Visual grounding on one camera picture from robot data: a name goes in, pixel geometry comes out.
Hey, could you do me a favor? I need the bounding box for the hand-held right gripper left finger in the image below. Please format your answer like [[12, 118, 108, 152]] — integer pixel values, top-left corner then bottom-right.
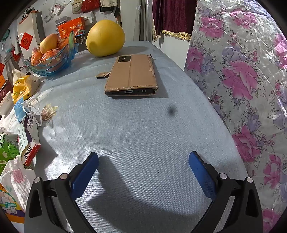
[[24, 152, 99, 233]]

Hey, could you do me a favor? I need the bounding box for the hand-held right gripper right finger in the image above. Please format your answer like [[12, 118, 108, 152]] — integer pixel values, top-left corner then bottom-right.
[[188, 151, 263, 233]]

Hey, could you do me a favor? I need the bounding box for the light blue tablecloth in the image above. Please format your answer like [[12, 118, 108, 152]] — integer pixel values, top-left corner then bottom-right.
[[22, 40, 249, 233]]

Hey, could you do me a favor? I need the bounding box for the white pink flower paper towel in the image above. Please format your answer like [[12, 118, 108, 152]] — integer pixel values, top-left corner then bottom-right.
[[0, 154, 36, 215]]

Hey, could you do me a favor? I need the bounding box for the butterfly paper cup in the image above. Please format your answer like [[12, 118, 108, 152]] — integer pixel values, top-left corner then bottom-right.
[[40, 103, 59, 128]]

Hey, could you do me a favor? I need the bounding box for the green tissue pack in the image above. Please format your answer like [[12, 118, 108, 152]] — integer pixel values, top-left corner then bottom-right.
[[0, 133, 20, 171]]

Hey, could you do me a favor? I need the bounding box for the colourful printed pack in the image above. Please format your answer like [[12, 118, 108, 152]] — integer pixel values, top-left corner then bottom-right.
[[0, 182, 25, 224]]

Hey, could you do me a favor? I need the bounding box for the pink floral sheet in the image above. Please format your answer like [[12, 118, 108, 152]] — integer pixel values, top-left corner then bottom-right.
[[184, 0, 287, 229]]

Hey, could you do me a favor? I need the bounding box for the white bowl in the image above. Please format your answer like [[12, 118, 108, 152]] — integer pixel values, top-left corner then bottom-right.
[[0, 91, 13, 116]]

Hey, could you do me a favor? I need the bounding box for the yellow plastic bag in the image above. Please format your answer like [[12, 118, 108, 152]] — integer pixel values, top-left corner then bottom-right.
[[12, 68, 42, 104]]

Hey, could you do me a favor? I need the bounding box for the phone in brown case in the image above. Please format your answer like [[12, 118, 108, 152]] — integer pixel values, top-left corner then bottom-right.
[[96, 54, 158, 97]]

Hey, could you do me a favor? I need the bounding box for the blue glass fruit bowl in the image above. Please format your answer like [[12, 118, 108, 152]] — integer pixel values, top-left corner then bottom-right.
[[23, 30, 79, 77]]

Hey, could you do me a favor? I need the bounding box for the wrapped orange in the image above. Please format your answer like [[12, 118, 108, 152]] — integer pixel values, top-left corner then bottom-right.
[[58, 36, 77, 49], [31, 47, 44, 66], [41, 50, 61, 63]]

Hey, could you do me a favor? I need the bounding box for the stainless steel thermos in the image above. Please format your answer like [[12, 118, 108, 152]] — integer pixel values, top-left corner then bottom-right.
[[4, 53, 22, 83]]

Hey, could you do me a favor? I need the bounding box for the yellow red mango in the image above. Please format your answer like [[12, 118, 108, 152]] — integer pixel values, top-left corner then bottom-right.
[[39, 33, 59, 54]]

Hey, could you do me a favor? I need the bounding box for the yellow pomelo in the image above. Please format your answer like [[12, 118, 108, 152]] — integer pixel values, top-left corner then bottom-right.
[[86, 19, 125, 57]]

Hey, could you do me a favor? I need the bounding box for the red diamond paper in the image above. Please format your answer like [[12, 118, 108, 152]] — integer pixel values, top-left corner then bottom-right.
[[20, 32, 34, 51]]

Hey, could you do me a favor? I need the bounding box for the orange red gift box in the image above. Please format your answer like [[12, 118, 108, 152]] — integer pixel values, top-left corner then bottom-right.
[[58, 18, 86, 37]]

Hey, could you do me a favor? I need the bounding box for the white refrigerator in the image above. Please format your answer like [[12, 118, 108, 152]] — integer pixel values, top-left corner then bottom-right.
[[17, 11, 46, 56]]

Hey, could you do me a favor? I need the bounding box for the maroon curtain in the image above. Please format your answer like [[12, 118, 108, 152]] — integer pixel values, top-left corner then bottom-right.
[[152, 0, 198, 42]]

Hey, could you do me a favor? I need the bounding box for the beige handbag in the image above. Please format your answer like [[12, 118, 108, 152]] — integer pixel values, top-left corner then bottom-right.
[[72, 0, 83, 14]]

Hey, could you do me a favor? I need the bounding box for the red handbag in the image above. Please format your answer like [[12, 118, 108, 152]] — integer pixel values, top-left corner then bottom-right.
[[81, 0, 100, 13]]

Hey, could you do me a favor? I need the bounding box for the panda sticker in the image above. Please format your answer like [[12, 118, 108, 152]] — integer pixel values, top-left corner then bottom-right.
[[19, 8, 34, 23]]

